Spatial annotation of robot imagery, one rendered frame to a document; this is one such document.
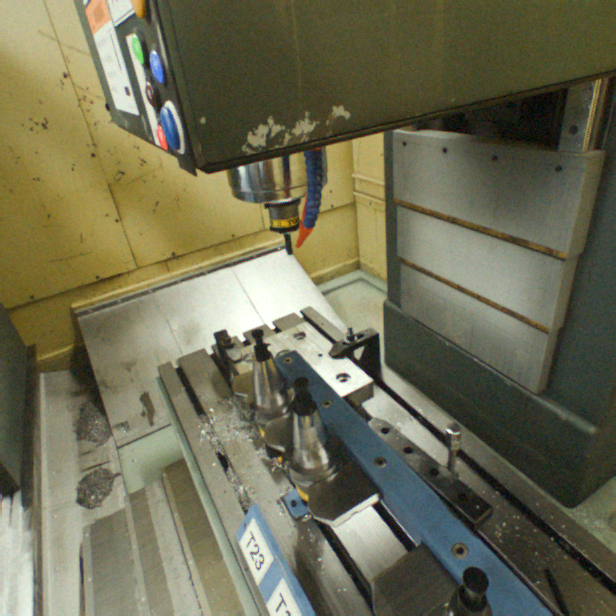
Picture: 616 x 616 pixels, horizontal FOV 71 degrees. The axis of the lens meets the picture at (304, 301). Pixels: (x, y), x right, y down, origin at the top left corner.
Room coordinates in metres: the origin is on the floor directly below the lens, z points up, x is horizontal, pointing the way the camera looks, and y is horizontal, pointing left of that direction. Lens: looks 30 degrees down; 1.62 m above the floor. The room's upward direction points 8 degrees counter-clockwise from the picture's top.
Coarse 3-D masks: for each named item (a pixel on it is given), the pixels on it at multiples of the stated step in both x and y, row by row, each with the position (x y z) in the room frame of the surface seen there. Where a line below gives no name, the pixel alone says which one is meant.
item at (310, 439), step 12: (300, 420) 0.32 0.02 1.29; (312, 420) 0.32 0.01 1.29; (300, 432) 0.32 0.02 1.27; (312, 432) 0.32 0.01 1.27; (324, 432) 0.33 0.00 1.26; (300, 444) 0.32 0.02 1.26; (312, 444) 0.31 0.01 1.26; (324, 444) 0.32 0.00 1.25; (300, 456) 0.32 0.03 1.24; (312, 456) 0.31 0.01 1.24; (324, 456) 0.31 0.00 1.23
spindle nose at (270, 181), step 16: (272, 160) 0.62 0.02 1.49; (288, 160) 0.62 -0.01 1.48; (304, 160) 0.63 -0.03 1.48; (240, 176) 0.64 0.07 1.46; (256, 176) 0.62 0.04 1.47; (272, 176) 0.62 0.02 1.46; (288, 176) 0.62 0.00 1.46; (304, 176) 0.63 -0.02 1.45; (240, 192) 0.64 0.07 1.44; (256, 192) 0.62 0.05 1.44; (272, 192) 0.62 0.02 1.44; (288, 192) 0.62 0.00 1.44; (304, 192) 0.63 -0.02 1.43
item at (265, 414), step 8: (288, 392) 0.43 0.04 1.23; (248, 400) 0.43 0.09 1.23; (288, 400) 0.42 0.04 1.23; (256, 408) 0.42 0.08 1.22; (264, 408) 0.41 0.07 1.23; (272, 408) 0.41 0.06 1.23; (280, 408) 0.41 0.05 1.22; (288, 408) 0.41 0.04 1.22; (256, 416) 0.41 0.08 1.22; (264, 416) 0.40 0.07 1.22; (272, 416) 0.40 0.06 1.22; (264, 424) 0.40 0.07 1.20
